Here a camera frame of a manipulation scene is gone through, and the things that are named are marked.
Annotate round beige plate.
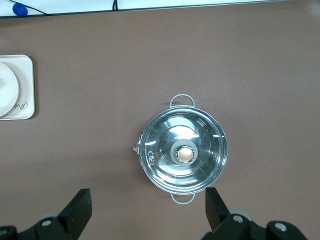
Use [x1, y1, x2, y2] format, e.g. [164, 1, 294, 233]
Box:
[0, 61, 20, 118]

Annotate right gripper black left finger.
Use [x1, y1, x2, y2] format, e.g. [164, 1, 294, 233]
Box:
[0, 188, 93, 240]

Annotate steel pot grey handles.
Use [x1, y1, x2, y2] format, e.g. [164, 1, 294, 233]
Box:
[131, 93, 229, 205]

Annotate blue round object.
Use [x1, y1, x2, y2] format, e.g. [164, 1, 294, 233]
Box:
[12, 2, 28, 17]

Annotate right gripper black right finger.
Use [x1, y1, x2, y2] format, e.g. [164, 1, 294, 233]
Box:
[201, 187, 309, 240]

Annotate beige rabbit print tray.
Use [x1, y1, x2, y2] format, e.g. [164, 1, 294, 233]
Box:
[0, 54, 36, 121]

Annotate glass pot lid gold knob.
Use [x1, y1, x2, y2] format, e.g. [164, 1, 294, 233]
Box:
[142, 107, 228, 195]

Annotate brown table cover mat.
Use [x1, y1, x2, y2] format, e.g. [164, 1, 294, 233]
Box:
[0, 2, 320, 240]

